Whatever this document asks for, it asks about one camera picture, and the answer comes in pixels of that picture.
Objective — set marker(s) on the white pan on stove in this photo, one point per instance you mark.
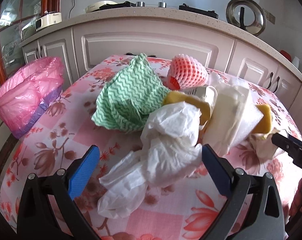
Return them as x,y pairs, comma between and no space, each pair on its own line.
97,5

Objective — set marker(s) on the green zigzag cleaning cloth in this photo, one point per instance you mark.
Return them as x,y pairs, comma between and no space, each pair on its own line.
126,101

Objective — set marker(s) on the steel pot lid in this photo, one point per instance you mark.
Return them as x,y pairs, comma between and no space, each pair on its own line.
247,15

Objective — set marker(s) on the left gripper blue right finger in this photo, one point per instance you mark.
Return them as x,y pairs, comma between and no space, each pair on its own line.
225,177

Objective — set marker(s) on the crumpled white plastic bag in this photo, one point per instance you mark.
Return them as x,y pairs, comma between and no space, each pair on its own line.
169,153

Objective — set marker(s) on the pink lined trash bin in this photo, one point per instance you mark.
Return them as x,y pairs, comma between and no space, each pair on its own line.
26,95

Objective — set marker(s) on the wall power socket right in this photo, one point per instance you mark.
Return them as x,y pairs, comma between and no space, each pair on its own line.
270,17

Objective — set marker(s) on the red bowl on counter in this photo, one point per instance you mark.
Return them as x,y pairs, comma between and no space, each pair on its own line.
286,55

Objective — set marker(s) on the crushed white paper cup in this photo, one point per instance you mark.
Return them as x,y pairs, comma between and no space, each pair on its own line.
207,94

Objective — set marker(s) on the white small kitchen appliance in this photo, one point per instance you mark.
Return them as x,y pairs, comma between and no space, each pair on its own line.
47,20

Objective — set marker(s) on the wooden framed glass door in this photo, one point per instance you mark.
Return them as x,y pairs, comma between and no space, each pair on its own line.
17,23

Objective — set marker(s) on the pink floral tablecloth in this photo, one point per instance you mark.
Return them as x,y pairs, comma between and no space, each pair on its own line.
191,208

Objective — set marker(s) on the white ceramic jug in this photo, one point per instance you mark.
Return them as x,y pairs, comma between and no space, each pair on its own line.
295,62

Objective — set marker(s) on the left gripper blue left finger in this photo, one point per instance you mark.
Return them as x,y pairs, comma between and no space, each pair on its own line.
71,182

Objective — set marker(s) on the white kitchen base cabinets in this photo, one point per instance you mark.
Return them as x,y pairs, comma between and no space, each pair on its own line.
86,40

